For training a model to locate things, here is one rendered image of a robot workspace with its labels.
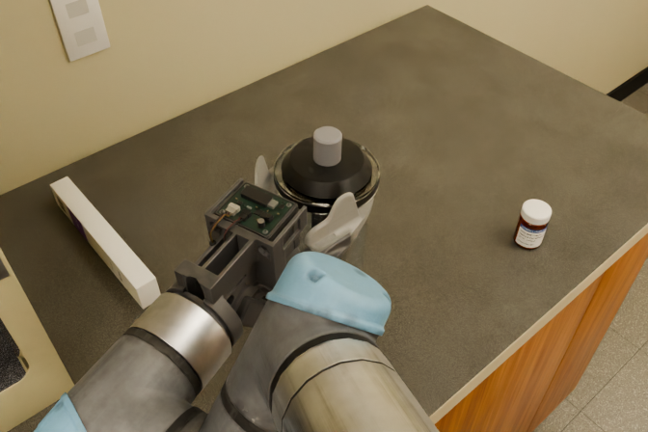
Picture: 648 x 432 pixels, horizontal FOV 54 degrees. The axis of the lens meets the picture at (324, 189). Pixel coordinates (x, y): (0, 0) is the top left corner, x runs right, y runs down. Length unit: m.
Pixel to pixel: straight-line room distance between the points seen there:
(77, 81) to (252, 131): 0.30
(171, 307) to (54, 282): 0.48
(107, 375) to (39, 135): 0.70
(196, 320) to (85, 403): 0.09
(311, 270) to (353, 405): 0.10
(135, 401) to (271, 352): 0.13
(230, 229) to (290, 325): 0.16
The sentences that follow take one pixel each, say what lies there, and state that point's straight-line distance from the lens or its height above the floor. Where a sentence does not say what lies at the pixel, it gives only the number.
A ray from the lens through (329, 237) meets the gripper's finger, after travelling 0.59.
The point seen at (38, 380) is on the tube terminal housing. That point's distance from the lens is 0.81.
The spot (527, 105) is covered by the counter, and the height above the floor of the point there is 0.94.
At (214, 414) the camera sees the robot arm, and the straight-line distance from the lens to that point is 0.44.
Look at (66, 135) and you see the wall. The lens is 1.15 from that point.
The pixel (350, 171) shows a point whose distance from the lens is 0.62.
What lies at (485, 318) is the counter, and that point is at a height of 0.94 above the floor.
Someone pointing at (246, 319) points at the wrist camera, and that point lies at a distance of 0.56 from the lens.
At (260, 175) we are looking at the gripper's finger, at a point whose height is 1.23.
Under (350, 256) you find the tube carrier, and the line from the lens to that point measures 0.68.
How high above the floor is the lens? 1.65
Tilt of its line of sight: 44 degrees down
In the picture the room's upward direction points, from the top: straight up
